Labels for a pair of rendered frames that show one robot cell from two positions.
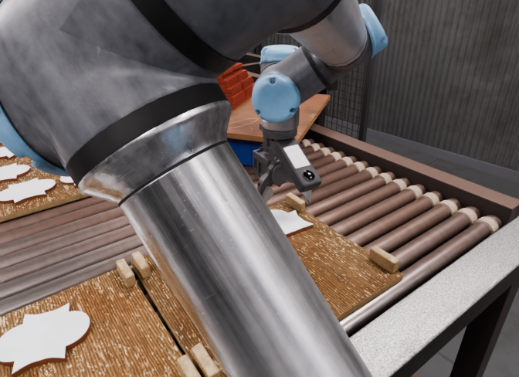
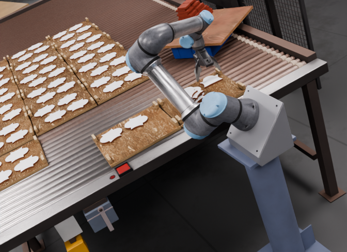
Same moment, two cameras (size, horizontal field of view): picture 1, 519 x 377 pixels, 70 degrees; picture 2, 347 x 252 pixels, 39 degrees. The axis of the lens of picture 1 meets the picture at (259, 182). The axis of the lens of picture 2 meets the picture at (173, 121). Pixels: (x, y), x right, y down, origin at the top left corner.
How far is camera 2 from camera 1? 2.00 m
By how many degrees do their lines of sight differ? 19
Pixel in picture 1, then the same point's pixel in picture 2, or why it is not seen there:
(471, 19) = not seen: outside the picture
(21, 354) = (131, 126)
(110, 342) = (154, 121)
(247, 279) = (164, 82)
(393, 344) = not seen: hidden behind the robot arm
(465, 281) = (271, 88)
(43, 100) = (136, 64)
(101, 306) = (150, 114)
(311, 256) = (218, 89)
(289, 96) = (188, 40)
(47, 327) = (136, 120)
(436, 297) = not seen: hidden behind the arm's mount
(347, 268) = (229, 91)
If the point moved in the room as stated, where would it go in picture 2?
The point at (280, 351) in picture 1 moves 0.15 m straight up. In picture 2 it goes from (170, 90) to (159, 62)
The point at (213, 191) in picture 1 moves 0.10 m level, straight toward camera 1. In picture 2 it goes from (158, 71) to (157, 82)
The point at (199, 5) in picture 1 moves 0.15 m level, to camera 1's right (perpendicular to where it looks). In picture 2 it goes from (151, 51) to (183, 44)
